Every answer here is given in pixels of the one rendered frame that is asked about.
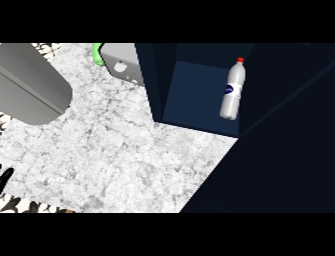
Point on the dark navy cabinet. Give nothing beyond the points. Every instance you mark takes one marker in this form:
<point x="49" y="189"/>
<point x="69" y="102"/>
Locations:
<point x="194" y="96"/>

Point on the clear water bottle red cap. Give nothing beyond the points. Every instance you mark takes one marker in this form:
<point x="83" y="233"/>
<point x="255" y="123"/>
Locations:
<point x="233" y="94"/>

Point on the grey rounded appliance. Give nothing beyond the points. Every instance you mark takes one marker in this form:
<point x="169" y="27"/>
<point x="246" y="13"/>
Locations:
<point x="20" y="90"/>

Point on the green object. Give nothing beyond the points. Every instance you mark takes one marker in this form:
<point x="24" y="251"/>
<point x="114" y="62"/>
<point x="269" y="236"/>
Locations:
<point x="97" y="55"/>

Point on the silver grey box appliance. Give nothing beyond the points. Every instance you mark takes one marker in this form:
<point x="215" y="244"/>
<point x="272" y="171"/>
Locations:
<point x="123" y="65"/>

